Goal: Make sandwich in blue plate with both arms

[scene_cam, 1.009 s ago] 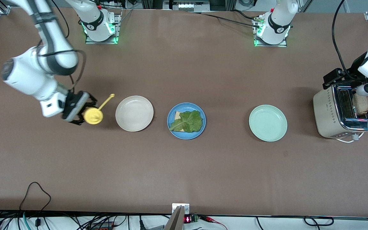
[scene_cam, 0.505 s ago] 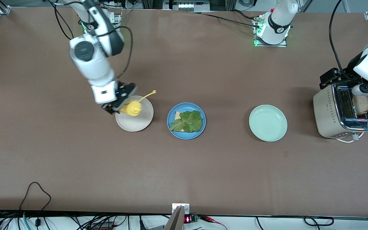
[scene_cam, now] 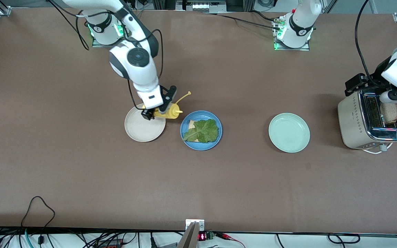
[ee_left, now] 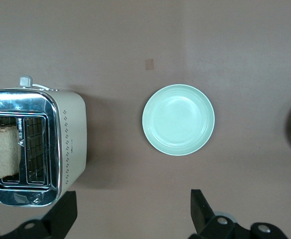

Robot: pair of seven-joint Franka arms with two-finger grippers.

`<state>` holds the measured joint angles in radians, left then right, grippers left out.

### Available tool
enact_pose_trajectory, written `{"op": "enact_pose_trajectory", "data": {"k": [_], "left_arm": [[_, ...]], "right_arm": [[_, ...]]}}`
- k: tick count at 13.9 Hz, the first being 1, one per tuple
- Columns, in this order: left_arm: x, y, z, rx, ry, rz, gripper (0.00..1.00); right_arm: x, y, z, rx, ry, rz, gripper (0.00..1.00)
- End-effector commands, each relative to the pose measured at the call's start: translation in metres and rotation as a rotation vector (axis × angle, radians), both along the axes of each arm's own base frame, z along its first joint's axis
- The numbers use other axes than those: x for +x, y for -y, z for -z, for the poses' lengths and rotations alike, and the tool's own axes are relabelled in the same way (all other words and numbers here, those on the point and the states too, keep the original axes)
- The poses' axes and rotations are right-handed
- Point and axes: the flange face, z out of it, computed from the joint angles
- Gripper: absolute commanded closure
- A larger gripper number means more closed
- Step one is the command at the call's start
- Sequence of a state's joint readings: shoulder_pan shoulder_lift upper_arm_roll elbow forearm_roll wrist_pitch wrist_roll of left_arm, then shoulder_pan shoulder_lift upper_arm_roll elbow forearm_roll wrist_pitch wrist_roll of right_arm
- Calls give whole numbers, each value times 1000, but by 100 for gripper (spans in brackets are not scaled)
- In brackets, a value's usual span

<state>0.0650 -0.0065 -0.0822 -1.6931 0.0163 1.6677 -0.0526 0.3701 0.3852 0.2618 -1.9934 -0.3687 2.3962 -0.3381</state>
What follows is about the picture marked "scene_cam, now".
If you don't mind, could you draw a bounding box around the yellow squeeze bottle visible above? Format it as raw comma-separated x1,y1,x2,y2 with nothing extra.
153,91,192,120

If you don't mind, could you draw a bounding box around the bread slice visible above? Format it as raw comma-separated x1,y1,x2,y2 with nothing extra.
380,103,397,125
187,120,201,143

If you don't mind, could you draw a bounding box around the green lettuce leaf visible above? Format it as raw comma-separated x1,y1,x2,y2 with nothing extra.
183,119,220,144

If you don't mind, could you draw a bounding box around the off-white round plate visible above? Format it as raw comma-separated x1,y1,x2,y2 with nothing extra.
124,103,166,143

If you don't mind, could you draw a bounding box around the blue round plate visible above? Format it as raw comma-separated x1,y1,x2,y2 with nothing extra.
180,110,223,151

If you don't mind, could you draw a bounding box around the pale green round plate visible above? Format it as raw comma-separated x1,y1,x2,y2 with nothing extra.
268,113,311,153

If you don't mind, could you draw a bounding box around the beige chrome toaster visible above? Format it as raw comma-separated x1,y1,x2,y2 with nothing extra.
337,85,397,150

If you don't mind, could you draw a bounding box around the grey device with lights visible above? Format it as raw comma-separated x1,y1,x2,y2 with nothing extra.
175,0,227,13

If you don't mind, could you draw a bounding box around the grey angled bar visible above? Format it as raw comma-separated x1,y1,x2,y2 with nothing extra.
176,221,200,248

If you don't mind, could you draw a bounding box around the black orange box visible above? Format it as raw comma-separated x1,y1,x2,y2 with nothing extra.
97,238,124,248

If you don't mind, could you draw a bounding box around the red clip lead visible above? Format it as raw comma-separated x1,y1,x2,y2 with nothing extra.
216,232,246,248

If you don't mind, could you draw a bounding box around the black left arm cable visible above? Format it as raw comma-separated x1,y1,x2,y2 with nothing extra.
355,0,375,85

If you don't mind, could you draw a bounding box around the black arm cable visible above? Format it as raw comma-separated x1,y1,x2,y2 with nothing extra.
49,0,164,111
355,0,375,85

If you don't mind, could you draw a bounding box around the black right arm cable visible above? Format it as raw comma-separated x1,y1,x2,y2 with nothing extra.
49,0,164,111

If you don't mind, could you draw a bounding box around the white toaster cord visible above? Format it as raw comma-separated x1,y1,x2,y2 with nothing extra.
362,143,394,154

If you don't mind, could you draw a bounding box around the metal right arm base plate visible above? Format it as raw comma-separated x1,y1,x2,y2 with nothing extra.
92,10,132,48

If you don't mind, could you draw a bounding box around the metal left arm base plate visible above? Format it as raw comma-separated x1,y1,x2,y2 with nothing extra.
274,14,311,51

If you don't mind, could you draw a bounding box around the small metal bracket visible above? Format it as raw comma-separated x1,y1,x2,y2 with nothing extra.
185,219,205,232

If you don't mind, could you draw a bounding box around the black cable on table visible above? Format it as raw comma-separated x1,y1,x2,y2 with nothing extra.
202,10,283,31

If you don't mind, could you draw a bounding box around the black looped thin cable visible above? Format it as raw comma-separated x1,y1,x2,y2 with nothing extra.
20,196,56,238

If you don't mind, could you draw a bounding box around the black coiled cable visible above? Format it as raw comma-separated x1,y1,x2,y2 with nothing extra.
327,233,362,245

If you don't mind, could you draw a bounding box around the teal cable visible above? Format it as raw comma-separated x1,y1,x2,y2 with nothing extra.
24,228,34,248

